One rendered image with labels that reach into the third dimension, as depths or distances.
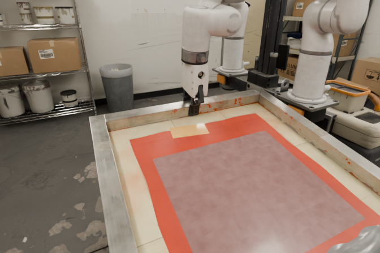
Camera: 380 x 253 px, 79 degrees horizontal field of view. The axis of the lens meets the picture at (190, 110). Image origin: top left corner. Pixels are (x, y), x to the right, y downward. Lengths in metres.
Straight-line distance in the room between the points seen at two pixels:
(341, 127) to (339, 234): 0.97
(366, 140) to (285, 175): 0.86
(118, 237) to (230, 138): 0.37
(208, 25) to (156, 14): 3.29
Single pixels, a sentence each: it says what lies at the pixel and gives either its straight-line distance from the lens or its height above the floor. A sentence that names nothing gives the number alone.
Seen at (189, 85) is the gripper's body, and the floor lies 1.23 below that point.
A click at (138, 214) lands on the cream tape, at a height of 1.08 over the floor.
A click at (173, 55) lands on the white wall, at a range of 4.02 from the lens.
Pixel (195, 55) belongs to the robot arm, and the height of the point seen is 1.31.
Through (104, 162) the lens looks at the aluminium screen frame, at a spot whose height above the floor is 1.13.
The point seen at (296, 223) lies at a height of 1.06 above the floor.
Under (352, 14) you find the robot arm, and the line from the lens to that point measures 0.77.
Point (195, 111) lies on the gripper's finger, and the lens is 0.70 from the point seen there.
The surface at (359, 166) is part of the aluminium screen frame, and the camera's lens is 0.67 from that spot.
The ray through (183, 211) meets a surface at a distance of 0.48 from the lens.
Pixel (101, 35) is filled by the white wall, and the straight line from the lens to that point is 3.73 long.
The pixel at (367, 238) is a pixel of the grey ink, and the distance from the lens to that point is 0.57.
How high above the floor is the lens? 1.43
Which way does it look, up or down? 24 degrees down
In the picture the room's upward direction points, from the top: straight up
